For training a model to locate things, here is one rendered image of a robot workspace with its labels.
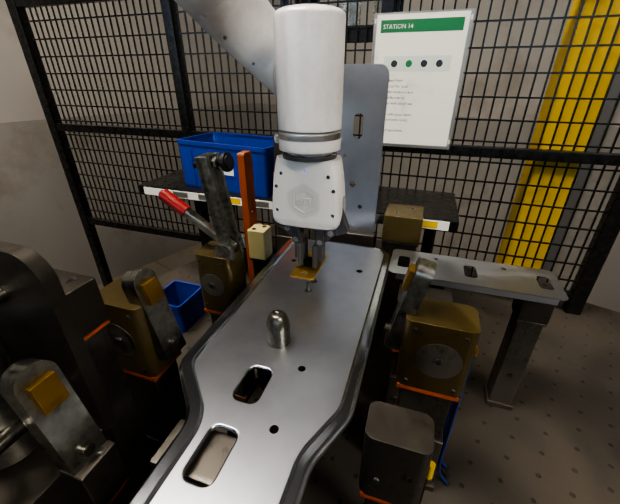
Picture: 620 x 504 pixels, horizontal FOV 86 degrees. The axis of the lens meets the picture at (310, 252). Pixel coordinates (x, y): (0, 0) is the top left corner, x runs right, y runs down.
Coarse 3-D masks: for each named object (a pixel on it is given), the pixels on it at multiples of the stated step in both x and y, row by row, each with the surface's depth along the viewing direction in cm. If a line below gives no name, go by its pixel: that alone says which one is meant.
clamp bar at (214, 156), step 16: (208, 160) 50; (224, 160) 49; (208, 176) 51; (224, 176) 54; (208, 192) 52; (224, 192) 54; (208, 208) 53; (224, 208) 55; (224, 224) 54; (224, 240) 55; (240, 240) 58
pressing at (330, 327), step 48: (288, 240) 73; (288, 288) 57; (336, 288) 57; (240, 336) 47; (336, 336) 47; (192, 384) 39; (240, 384) 40; (288, 384) 39; (336, 384) 39; (192, 432) 34; (240, 432) 34; (288, 432) 34; (336, 432) 35; (144, 480) 30; (240, 480) 30; (288, 480) 30
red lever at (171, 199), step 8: (160, 192) 57; (168, 192) 57; (168, 200) 56; (176, 200) 56; (176, 208) 56; (184, 208) 56; (184, 216) 57; (192, 216) 56; (200, 216) 57; (200, 224) 57; (208, 224) 57; (208, 232) 57; (216, 240) 57; (232, 240) 57
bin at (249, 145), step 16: (192, 144) 93; (208, 144) 90; (224, 144) 88; (240, 144) 105; (256, 144) 102; (272, 144) 100; (192, 160) 95; (256, 160) 86; (272, 160) 87; (192, 176) 98; (256, 176) 88; (272, 176) 89; (240, 192) 93; (256, 192) 90; (272, 192) 91
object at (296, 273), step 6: (306, 258) 54; (324, 258) 56; (306, 264) 53; (294, 270) 52; (300, 270) 52; (306, 270) 52; (312, 270) 52; (318, 270) 52; (294, 276) 51; (300, 276) 51; (306, 276) 51; (312, 276) 51
